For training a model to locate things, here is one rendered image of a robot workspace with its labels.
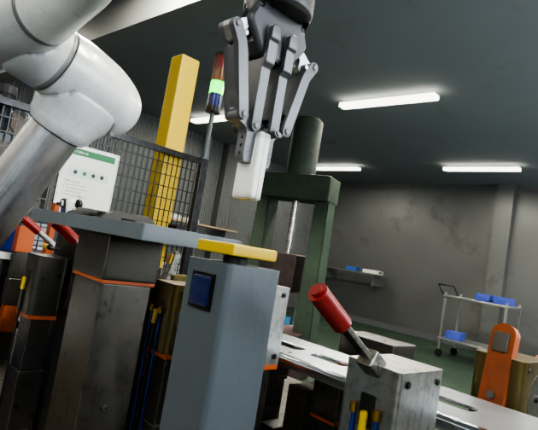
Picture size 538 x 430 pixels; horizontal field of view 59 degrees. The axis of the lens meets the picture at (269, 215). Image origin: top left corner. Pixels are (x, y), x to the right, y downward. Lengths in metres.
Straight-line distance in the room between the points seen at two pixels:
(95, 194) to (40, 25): 1.25
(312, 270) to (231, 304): 4.19
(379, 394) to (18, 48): 0.75
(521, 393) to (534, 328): 8.95
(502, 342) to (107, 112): 0.80
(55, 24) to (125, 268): 0.40
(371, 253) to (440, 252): 1.57
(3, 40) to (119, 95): 0.21
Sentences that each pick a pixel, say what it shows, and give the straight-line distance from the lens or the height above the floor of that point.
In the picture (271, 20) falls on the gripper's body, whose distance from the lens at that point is 0.53.
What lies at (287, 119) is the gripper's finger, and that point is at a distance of 0.53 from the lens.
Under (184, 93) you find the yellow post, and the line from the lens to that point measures 2.33.
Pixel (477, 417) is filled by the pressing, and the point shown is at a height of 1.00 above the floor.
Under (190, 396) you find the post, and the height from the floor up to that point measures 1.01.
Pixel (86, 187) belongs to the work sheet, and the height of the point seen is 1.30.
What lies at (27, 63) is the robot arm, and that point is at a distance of 0.94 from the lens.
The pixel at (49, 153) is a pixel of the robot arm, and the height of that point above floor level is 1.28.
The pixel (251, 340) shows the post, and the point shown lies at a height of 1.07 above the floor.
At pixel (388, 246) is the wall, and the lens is 10.84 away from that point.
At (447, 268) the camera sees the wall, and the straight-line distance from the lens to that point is 10.26.
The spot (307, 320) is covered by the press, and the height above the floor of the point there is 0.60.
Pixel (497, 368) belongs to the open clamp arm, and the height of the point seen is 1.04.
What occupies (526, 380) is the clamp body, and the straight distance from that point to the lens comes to 0.84.
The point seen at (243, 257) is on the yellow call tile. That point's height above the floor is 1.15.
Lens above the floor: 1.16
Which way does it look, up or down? 5 degrees up
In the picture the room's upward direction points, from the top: 9 degrees clockwise
